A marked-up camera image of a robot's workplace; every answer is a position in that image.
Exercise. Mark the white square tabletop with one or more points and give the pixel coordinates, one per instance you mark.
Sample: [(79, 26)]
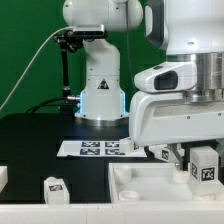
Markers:
[(158, 182)]

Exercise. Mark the black camera on stand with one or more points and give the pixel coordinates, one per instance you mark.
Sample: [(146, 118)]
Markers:
[(71, 41)]

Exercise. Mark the paper sheet with tags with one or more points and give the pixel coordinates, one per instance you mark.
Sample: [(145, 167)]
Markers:
[(95, 149)]

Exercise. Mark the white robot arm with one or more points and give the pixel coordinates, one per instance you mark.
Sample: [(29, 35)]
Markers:
[(188, 31)]

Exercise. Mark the white left fence piece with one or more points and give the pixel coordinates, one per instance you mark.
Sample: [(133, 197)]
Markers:
[(3, 177)]

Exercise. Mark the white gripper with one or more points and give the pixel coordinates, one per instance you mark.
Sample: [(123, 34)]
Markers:
[(167, 119)]

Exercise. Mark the white front fence rail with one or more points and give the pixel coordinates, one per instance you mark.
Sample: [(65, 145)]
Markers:
[(113, 214)]

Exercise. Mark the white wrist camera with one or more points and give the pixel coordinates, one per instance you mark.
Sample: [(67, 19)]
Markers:
[(167, 77)]

